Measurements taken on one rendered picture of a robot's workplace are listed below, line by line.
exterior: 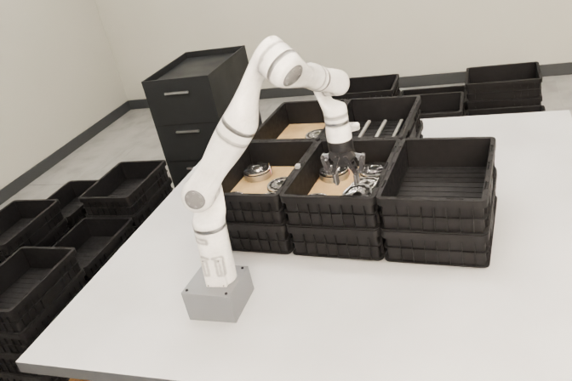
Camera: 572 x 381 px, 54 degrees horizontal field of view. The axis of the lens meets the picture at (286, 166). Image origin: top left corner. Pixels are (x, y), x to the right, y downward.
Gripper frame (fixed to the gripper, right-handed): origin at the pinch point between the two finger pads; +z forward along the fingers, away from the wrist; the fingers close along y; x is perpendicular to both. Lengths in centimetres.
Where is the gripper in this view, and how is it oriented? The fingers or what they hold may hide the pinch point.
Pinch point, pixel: (346, 180)
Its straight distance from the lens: 173.8
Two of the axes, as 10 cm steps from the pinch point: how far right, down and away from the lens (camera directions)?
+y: 9.1, 0.0, -4.1
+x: 3.6, -4.6, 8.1
